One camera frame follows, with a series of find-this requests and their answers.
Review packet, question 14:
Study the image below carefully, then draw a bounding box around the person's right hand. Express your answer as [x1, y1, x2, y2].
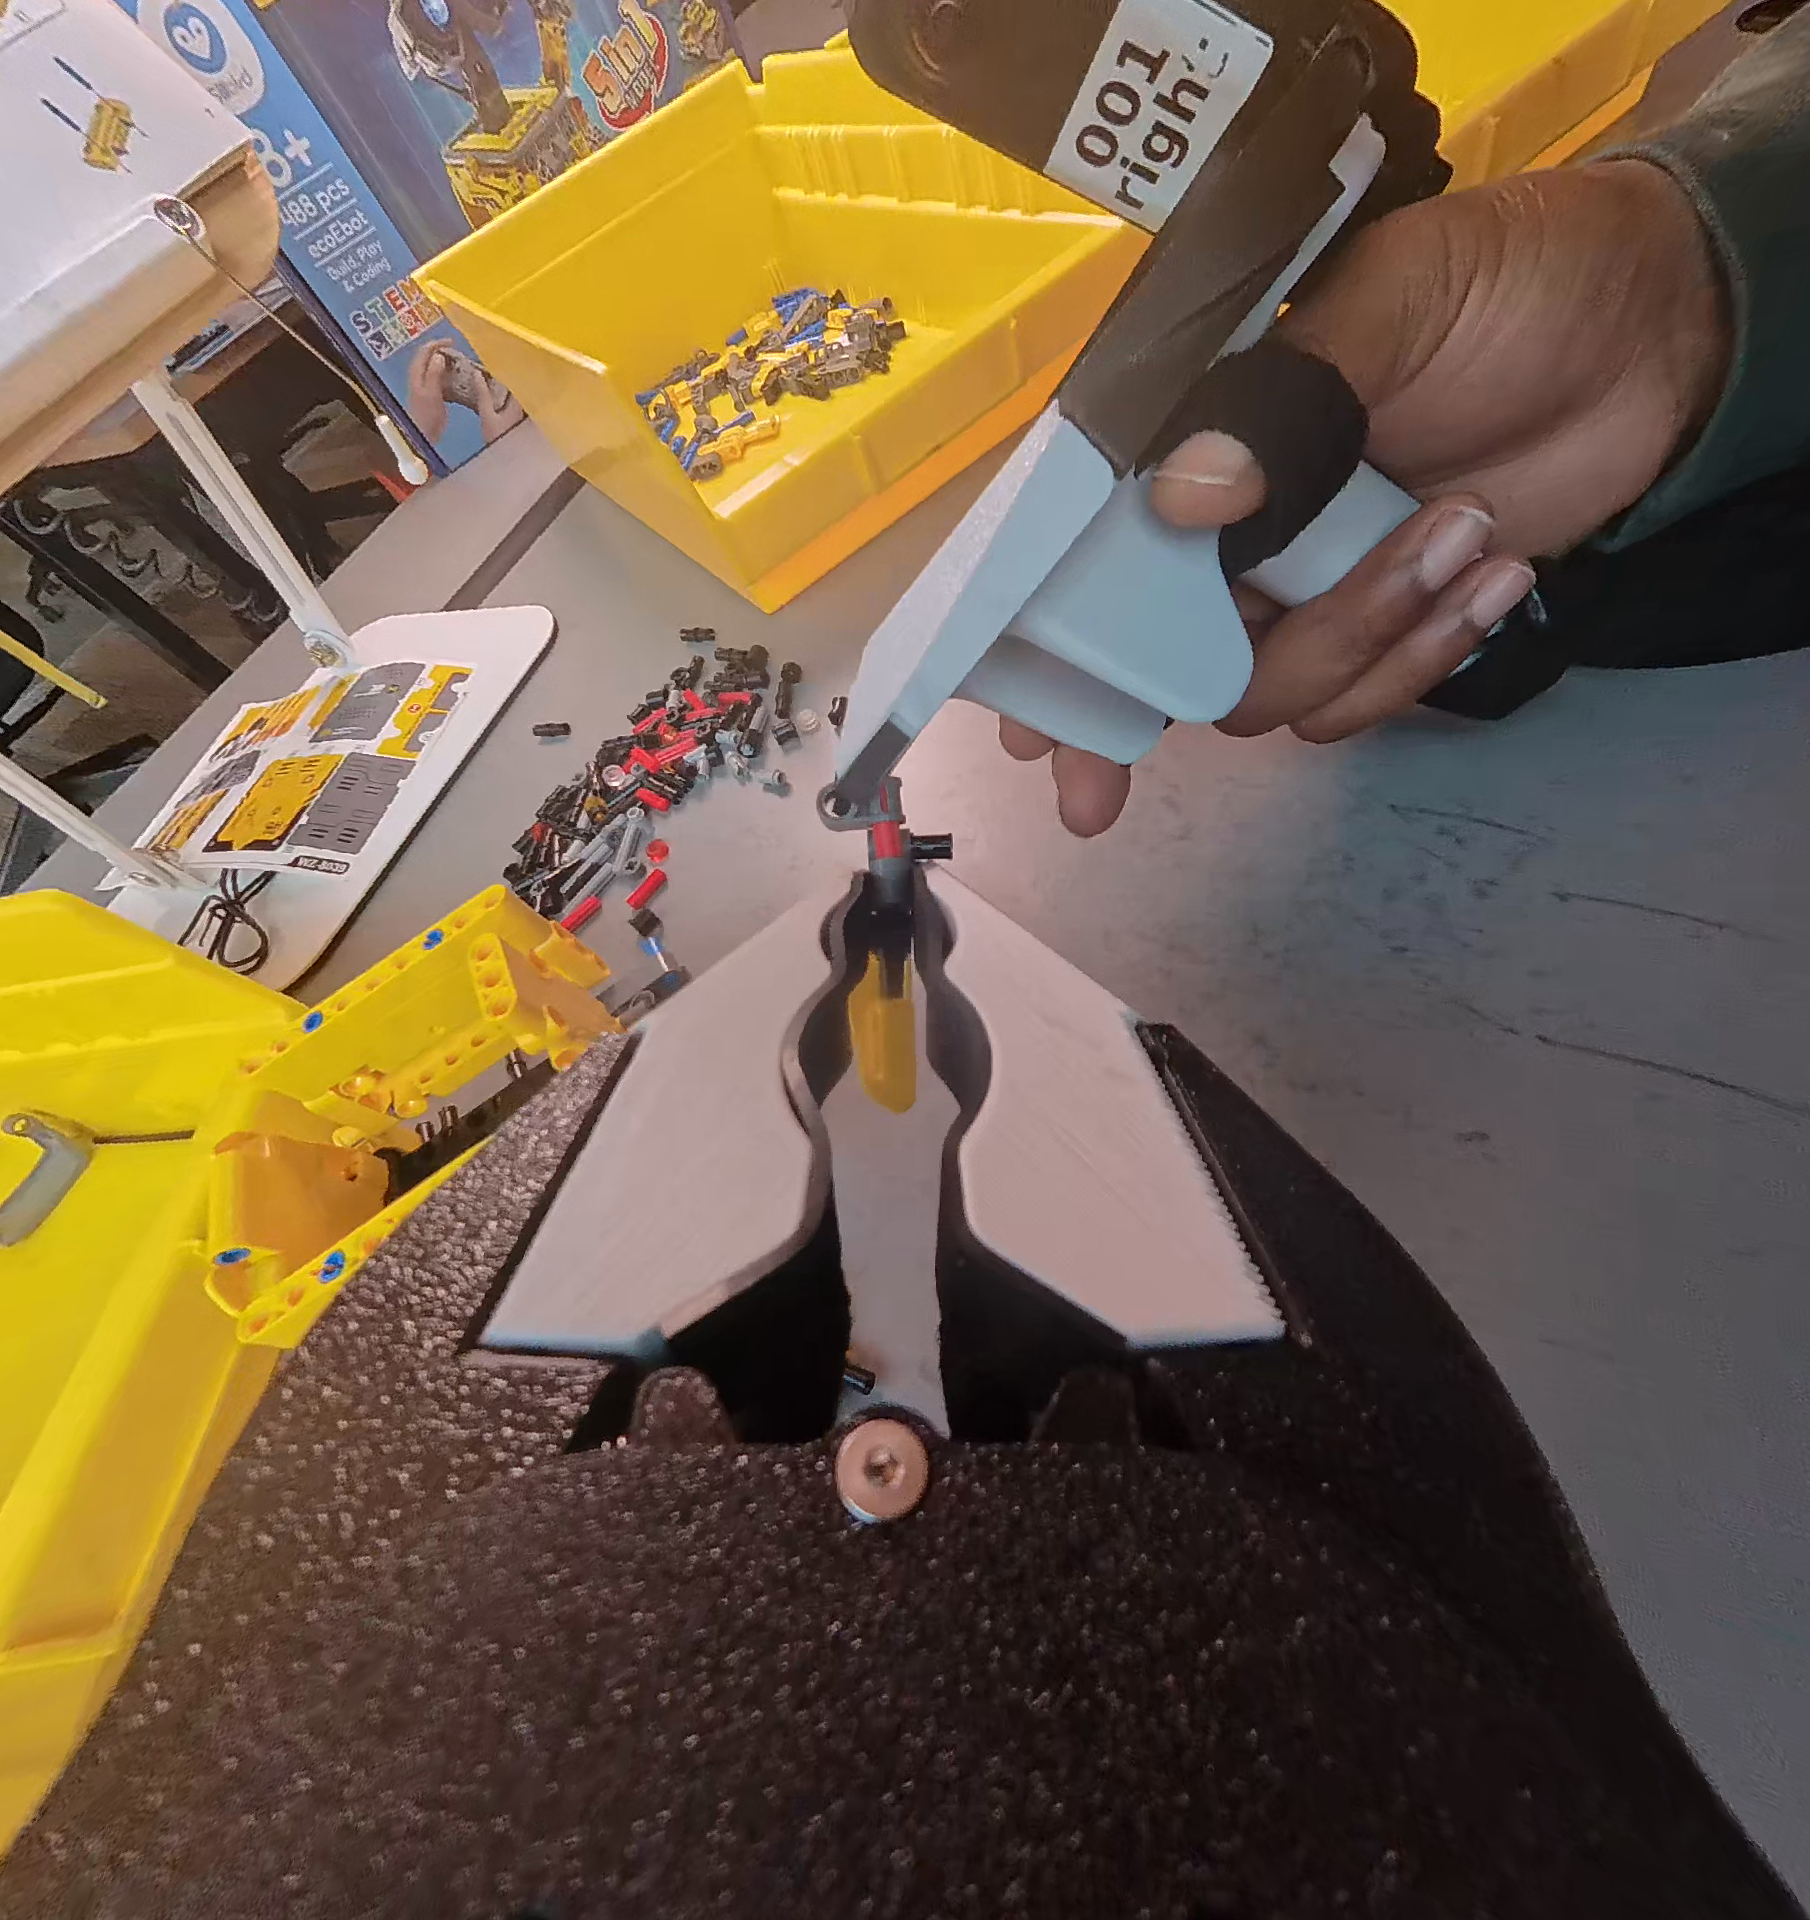
[996, 155, 1733, 841]

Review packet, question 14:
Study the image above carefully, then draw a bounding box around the blue robot kit box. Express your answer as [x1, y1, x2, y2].
[111, 0, 756, 475]

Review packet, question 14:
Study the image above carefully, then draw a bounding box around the small yellow lego subassembly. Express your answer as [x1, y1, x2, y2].
[846, 781, 955, 1118]

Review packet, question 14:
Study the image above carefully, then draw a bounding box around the pile of small lego pins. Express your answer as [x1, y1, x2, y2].
[500, 626, 846, 932]

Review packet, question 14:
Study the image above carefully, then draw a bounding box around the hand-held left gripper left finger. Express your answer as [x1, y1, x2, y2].
[480, 872, 872, 1435]

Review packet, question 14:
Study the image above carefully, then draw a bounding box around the printed instruction sheet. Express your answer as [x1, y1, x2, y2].
[131, 661, 477, 872]

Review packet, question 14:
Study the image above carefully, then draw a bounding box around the empty yellow storage bin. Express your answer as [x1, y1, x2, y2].
[1380, 0, 1747, 188]

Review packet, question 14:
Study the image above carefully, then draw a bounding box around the black cable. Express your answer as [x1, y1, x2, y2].
[180, 872, 277, 977]

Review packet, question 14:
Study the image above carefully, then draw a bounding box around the large yellow storage bin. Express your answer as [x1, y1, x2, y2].
[0, 885, 487, 1908]

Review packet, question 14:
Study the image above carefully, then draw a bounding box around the heap of lego parts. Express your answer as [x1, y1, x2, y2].
[636, 286, 914, 482]

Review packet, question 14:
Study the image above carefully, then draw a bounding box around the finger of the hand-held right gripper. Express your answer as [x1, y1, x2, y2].
[950, 482, 1257, 766]
[826, 399, 1123, 812]

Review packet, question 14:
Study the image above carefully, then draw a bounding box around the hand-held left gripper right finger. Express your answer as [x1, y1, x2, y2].
[922, 872, 1290, 1428]

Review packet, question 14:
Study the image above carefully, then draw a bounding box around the yellow bin with small parts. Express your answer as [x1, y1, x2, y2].
[416, 38, 1162, 616]

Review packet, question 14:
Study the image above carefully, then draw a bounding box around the yellow black lego model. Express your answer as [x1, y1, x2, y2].
[200, 885, 690, 1347]

